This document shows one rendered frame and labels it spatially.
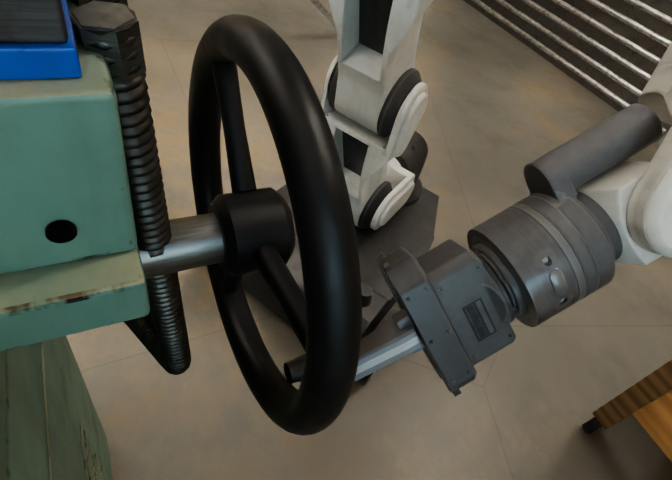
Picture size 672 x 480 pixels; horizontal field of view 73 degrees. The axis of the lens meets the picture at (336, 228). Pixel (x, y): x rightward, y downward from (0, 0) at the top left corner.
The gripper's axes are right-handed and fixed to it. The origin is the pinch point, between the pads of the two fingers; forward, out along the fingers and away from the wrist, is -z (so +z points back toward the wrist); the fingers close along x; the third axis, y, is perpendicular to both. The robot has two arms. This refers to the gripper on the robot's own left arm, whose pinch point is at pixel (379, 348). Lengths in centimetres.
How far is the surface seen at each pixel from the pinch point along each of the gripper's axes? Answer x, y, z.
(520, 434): -78, -59, 19
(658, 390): -71, -44, 47
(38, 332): 16.0, 10.0, -13.0
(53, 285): 17.5, 10.0, -11.1
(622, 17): -29, -213, 206
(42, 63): 24.6, 13.2, -4.9
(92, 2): 26.7, 9.7, -2.8
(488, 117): -35, -188, 102
